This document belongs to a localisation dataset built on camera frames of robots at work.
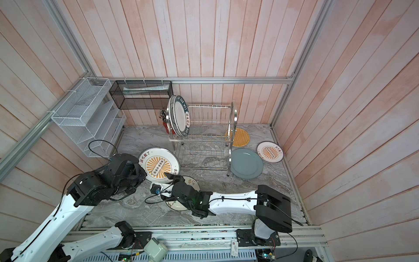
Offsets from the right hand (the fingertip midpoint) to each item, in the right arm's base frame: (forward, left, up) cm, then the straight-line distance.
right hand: (164, 178), depth 73 cm
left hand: (-3, +5, +7) cm, 9 cm away
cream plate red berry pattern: (-6, -3, -18) cm, 19 cm away
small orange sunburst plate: (+30, -60, -19) cm, 70 cm away
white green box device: (-27, +1, -14) cm, 30 cm away
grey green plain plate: (+22, -44, -23) cm, 54 cm away
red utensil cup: (+19, 0, +14) cm, 24 cm away
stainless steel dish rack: (+35, -19, -18) cm, 43 cm away
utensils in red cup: (+45, +10, -3) cm, 47 cm away
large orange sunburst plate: (+7, +4, +4) cm, 9 cm away
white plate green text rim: (+27, -6, +13) cm, 31 cm away
